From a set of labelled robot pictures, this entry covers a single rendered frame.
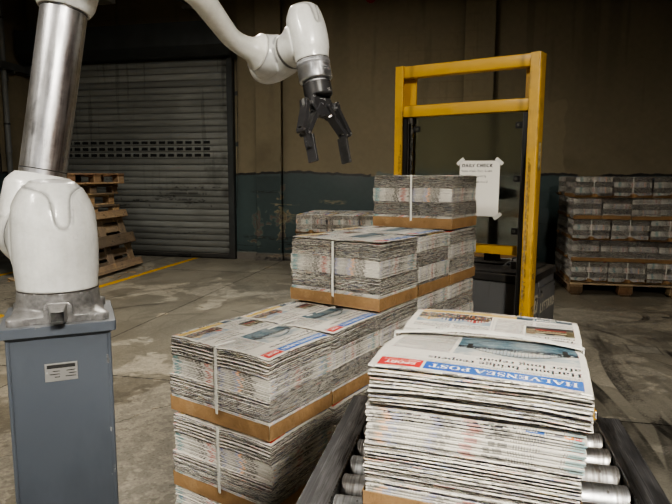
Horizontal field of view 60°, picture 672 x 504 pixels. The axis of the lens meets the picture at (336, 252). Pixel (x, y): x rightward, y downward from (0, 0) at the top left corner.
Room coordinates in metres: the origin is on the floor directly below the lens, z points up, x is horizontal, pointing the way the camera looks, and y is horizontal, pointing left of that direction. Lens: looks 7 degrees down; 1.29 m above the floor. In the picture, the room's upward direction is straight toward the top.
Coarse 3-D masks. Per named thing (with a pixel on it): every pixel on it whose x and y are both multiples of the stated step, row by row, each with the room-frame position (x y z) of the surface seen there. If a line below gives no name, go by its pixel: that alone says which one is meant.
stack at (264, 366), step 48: (192, 336) 1.62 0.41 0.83; (240, 336) 1.62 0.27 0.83; (288, 336) 1.62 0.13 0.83; (336, 336) 1.68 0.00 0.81; (384, 336) 1.94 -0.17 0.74; (192, 384) 1.58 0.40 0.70; (240, 384) 1.48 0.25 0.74; (288, 384) 1.48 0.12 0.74; (336, 384) 1.68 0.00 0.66; (192, 432) 1.58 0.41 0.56; (240, 432) 1.50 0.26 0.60; (288, 432) 1.49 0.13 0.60; (240, 480) 1.48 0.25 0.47; (288, 480) 1.49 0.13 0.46
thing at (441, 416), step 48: (384, 384) 0.76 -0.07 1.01; (432, 384) 0.74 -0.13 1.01; (480, 384) 0.71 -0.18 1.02; (528, 384) 0.70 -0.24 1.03; (576, 384) 0.70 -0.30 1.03; (384, 432) 0.76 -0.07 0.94; (432, 432) 0.74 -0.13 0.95; (480, 432) 0.72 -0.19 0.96; (528, 432) 0.70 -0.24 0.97; (576, 432) 0.68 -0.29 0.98; (384, 480) 0.76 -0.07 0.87; (432, 480) 0.74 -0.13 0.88; (480, 480) 0.72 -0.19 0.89; (528, 480) 0.70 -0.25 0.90; (576, 480) 0.68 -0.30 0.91
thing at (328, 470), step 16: (352, 400) 1.22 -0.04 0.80; (352, 416) 1.13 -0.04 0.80; (336, 432) 1.06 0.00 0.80; (352, 432) 1.06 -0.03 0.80; (336, 448) 0.99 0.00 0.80; (352, 448) 0.99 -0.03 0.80; (320, 464) 0.93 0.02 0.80; (336, 464) 0.93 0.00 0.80; (320, 480) 0.88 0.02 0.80; (336, 480) 0.88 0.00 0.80; (304, 496) 0.83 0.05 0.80; (320, 496) 0.83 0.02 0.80
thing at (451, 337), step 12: (396, 336) 0.91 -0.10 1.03; (408, 336) 0.92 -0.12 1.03; (420, 336) 0.92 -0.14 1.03; (432, 336) 0.92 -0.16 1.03; (444, 336) 0.92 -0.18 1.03; (456, 336) 0.92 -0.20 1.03; (468, 336) 0.92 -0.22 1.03; (480, 336) 0.92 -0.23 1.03; (492, 336) 0.92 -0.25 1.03; (516, 348) 0.85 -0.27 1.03; (528, 348) 0.85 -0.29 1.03; (540, 348) 0.85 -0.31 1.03; (552, 348) 0.85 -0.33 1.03; (564, 348) 0.86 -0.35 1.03
